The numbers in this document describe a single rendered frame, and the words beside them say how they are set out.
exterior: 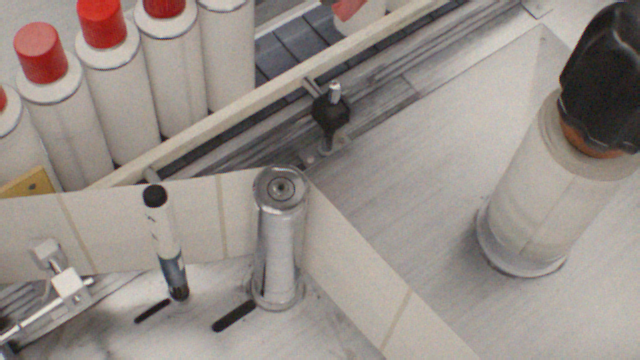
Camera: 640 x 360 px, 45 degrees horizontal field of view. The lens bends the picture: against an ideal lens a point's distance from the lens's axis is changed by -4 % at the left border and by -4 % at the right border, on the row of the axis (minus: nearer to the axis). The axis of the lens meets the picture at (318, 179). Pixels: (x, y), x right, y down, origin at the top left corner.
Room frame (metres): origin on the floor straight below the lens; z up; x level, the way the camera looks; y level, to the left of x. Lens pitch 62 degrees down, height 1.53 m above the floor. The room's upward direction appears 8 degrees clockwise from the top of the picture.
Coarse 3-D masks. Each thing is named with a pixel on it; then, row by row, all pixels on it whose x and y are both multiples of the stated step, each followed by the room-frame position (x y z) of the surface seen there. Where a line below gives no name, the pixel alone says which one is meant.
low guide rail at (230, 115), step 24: (432, 0) 0.56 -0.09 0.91; (384, 24) 0.52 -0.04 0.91; (408, 24) 0.54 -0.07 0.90; (336, 48) 0.48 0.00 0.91; (360, 48) 0.49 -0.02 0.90; (288, 72) 0.44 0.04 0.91; (312, 72) 0.45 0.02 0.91; (264, 96) 0.41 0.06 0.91; (216, 120) 0.38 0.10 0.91; (240, 120) 0.39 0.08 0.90; (168, 144) 0.35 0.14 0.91; (192, 144) 0.35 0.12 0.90; (120, 168) 0.32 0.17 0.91; (144, 168) 0.32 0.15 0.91
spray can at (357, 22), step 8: (368, 0) 0.52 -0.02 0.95; (376, 0) 0.52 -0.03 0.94; (384, 0) 0.53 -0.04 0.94; (360, 8) 0.52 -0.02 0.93; (368, 8) 0.52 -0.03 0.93; (376, 8) 0.52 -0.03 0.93; (384, 8) 0.53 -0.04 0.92; (336, 16) 0.53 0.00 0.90; (352, 16) 0.52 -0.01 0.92; (360, 16) 0.52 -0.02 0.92; (368, 16) 0.52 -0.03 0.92; (376, 16) 0.52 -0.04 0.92; (336, 24) 0.53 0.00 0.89; (344, 24) 0.52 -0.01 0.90; (352, 24) 0.52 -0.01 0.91; (360, 24) 0.52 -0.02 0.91; (368, 24) 0.52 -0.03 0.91; (344, 32) 0.52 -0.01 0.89; (352, 32) 0.52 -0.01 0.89
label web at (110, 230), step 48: (96, 192) 0.22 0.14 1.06; (192, 192) 0.24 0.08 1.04; (240, 192) 0.25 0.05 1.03; (0, 240) 0.20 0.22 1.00; (96, 240) 0.22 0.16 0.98; (144, 240) 0.23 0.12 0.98; (192, 240) 0.24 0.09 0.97; (240, 240) 0.25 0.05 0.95; (336, 240) 0.23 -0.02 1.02; (336, 288) 0.22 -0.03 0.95; (384, 288) 0.20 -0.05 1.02; (384, 336) 0.19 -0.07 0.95; (432, 336) 0.16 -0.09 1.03
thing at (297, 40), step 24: (456, 0) 0.59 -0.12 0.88; (288, 24) 0.53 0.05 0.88; (312, 24) 0.53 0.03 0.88; (264, 48) 0.49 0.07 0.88; (288, 48) 0.50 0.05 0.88; (312, 48) 0.50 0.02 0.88; (384, 48) 0.52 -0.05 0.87; (264, 72) 0.46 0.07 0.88; (336, 72) 0.47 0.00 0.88; (288, 96) 0.44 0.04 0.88; (216, 144) 0.37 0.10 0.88; (168, 168) 0.34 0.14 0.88
